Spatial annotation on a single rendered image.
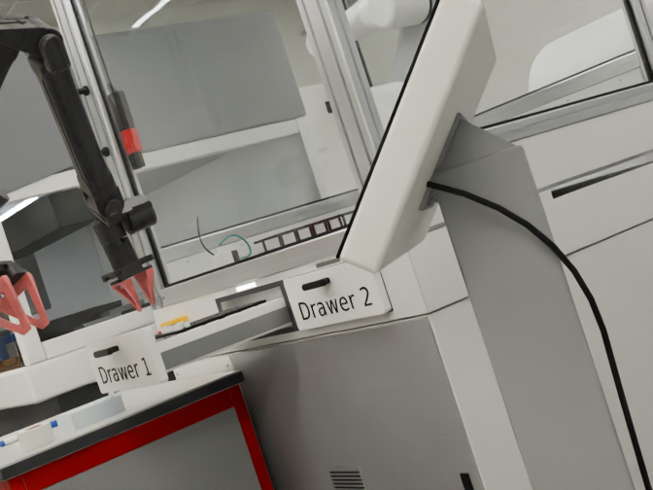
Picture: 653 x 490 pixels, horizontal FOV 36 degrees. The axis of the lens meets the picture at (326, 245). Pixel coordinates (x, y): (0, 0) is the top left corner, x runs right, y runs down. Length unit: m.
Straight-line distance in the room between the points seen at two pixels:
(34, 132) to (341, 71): 1.35
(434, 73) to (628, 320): 1.23
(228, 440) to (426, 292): 0.71
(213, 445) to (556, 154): 0.98
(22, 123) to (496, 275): 1.96
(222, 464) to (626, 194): 1.07
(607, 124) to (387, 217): 1.27
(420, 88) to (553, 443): 0.48
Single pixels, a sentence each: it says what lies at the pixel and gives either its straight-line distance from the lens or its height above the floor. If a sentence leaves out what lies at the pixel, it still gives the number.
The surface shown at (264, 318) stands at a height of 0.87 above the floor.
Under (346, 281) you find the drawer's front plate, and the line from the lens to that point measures 1.93.
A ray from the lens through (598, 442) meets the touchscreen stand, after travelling 1.31.
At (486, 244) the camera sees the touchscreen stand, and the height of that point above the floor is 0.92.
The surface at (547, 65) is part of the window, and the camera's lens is 2.23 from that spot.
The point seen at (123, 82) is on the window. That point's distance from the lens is 2.54.
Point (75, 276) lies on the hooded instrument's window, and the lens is 2.97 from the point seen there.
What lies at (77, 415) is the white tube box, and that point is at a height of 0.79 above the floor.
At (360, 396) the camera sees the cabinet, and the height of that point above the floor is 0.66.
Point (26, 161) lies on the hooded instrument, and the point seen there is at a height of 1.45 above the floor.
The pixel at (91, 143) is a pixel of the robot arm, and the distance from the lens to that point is 2.01.
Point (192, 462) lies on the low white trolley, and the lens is 2.28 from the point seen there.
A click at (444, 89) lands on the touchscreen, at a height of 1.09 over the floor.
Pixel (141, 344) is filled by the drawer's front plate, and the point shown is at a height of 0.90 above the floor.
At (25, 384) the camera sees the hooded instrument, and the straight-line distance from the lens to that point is 2.89.
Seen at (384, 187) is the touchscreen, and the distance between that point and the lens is 1.09.
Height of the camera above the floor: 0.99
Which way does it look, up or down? level
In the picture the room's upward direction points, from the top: 18 degrees counter-clockwise
